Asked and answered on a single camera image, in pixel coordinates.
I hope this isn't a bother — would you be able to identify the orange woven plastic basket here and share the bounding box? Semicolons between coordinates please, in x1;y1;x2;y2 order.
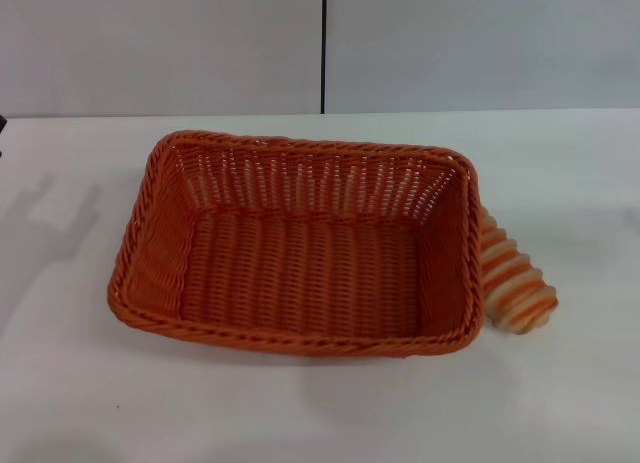
106;129;485;360

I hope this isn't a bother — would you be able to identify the orange cream striped toy bread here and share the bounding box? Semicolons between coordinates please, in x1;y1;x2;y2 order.
478;206;560;336

